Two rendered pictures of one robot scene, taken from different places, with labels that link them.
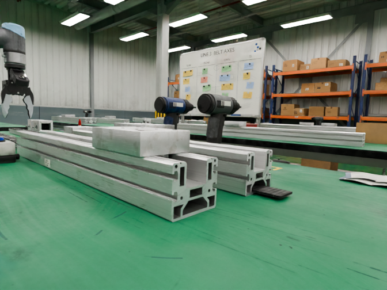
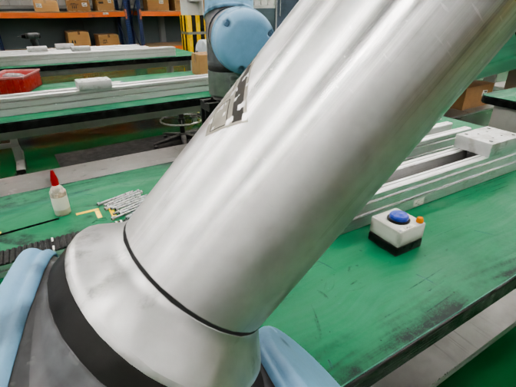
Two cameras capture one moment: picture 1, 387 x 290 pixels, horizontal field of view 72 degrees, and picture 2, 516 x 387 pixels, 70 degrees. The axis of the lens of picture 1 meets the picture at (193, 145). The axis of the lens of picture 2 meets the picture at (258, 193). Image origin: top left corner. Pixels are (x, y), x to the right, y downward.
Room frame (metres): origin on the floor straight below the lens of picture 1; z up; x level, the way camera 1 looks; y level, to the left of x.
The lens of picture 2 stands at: (0.87, 1.31, 1.25)
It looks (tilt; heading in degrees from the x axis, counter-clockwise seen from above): 27 degrees down; 286
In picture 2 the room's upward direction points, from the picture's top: straight up
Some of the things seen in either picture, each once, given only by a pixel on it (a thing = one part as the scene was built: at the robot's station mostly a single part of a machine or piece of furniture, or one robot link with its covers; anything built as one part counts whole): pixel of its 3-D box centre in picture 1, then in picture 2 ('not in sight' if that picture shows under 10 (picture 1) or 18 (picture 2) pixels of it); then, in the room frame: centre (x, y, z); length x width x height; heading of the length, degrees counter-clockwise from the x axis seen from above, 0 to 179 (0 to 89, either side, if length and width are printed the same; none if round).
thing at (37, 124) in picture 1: (41, 126); not in sight; (1.86, 1.06, 0.83); 0.11 x 0.10 x 0.10; 140
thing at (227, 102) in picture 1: (222, 130); not in sight; (0.84, -0.09, 0.89); 0.20 x 0.08 x 0.22; 139
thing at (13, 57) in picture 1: (14, 60); (232, 84); (1.09, 0.72, 1.13); 0.08 x 0.08 x 0.05
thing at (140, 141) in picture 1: (139, 146); (486, 145); (0.50, 0.10, 0.87); 0.16 x 0.11 x 0.07; 47
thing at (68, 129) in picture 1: (77, 137); not in sight; (1.11, 0.48, 0.83); 0.12 x 0.09 x 0.10; 137
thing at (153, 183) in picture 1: (82, 155); (429, 177); (0.67, 0.28, 0.82); 0.80 x 0.10 x 0.09; 47
